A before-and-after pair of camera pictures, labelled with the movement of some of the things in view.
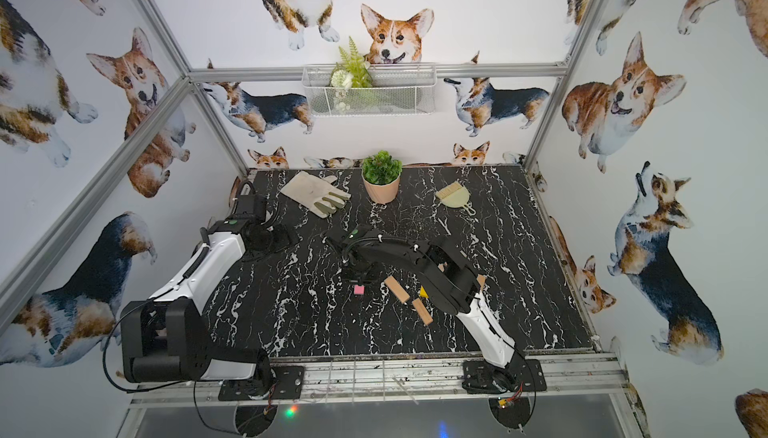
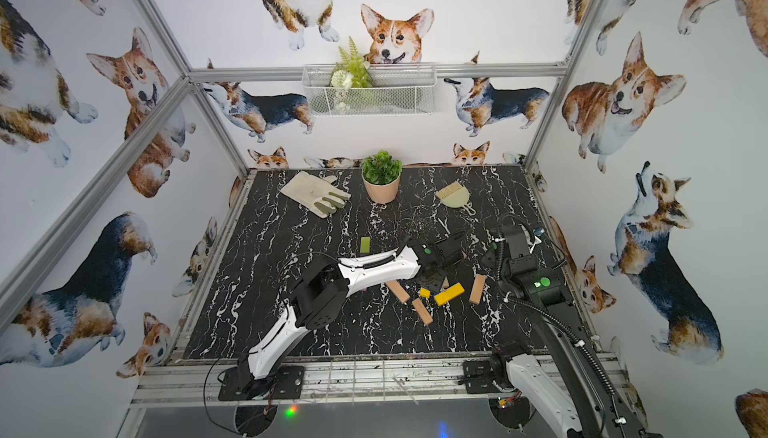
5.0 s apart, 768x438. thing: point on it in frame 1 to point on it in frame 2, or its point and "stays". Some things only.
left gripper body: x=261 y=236 to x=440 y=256
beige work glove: x=320 y=196 stays
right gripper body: x=360 y=274 to x=490 y=257
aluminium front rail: x=601 y=381 stays
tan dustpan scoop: x=455 y=195 stays
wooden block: x=397 y=289 stays
